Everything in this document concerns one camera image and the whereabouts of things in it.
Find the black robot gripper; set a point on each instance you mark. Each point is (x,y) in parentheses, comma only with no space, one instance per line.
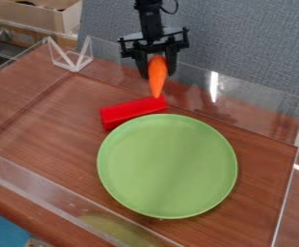
(134,46)

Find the orange toy carrot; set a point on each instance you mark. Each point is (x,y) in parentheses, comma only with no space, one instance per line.
(157,74)

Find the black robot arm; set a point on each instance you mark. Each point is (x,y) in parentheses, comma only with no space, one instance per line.
(154,39)

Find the red wedge block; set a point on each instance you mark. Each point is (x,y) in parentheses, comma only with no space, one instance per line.
(114,115)

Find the cardboard box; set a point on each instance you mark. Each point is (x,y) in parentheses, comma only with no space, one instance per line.
(52,15)

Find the wooden shelf with knob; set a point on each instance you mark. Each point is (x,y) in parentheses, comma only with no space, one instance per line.
(18,36)

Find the green round plate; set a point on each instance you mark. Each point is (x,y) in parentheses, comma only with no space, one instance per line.
(166,166)

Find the clear acrylic enclosure wall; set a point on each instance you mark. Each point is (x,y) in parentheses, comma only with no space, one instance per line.
(49,137)

